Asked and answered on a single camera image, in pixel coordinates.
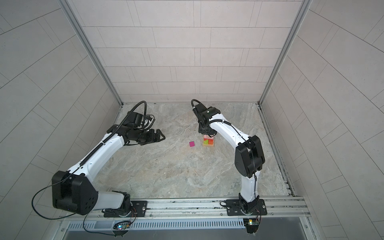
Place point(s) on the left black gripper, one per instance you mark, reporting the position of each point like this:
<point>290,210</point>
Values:
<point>152,138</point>

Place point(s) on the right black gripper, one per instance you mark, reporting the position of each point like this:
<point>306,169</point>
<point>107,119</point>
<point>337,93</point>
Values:
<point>200,129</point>

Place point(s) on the pink wood block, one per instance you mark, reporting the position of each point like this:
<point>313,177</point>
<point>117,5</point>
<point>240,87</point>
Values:
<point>208,137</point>

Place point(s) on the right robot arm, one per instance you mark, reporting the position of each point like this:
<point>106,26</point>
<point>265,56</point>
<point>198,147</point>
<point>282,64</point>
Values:
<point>249,154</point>

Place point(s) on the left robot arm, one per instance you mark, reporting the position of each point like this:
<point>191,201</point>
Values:
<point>73,190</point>

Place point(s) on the left circuit board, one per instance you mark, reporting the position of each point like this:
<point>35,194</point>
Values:
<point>122,226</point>

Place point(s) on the circuit board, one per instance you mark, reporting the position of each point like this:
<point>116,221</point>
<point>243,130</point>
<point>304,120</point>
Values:
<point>251,222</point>
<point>122,226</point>

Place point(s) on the right circuit board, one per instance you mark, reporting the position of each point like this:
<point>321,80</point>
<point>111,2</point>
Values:
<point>251,222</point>

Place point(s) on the aluminium mounting rail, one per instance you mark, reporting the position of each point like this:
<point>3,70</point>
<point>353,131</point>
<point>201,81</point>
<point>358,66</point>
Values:
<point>207,208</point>

